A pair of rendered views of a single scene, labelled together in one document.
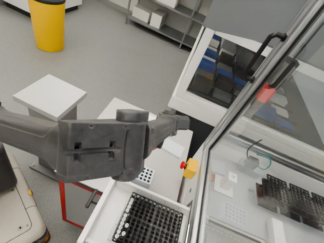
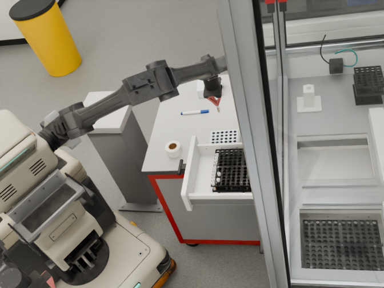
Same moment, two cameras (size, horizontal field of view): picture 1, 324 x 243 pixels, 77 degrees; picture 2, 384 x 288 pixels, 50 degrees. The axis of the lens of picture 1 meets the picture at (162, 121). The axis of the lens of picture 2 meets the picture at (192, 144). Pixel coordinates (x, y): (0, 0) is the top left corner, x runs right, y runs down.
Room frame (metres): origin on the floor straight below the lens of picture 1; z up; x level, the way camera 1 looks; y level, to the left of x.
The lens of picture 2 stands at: (-0.66, -0.34, 2.10)
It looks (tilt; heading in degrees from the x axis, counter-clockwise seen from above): 46 degrees down; 22
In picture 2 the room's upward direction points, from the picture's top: 18 degrees counter-clockwise
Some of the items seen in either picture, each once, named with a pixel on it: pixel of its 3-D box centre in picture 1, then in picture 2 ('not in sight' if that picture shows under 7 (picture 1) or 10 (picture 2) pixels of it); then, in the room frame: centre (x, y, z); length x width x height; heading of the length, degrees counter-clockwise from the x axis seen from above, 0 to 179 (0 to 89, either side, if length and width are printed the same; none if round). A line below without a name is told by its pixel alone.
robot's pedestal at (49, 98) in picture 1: (56, 133); (127, 155); (0.81, 0.67, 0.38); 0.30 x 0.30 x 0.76; 88
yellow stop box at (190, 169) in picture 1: (189, 168); not in sight; (0.63, -0.22, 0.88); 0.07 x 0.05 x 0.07; 1
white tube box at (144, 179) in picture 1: (140, 174); (224, 139); (0.55, -0.01, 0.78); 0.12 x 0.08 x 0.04; 93
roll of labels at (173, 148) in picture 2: not in sight; (174, 149); (0.50, 0.22, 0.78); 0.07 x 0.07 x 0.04
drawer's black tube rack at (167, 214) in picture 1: (149, 227); (243, 171); (0.30, -0.12, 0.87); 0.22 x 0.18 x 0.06; 91
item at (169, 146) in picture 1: (172, 147); not in sight; (0.80, -0.12, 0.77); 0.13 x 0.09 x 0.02; 82
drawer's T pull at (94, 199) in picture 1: (94, 199); (183, 167); (0.30, 0.11, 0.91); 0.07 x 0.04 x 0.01; 1
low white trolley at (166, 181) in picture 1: (125, 179); (226, 167); (0.71, 0.07, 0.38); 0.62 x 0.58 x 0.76; 1
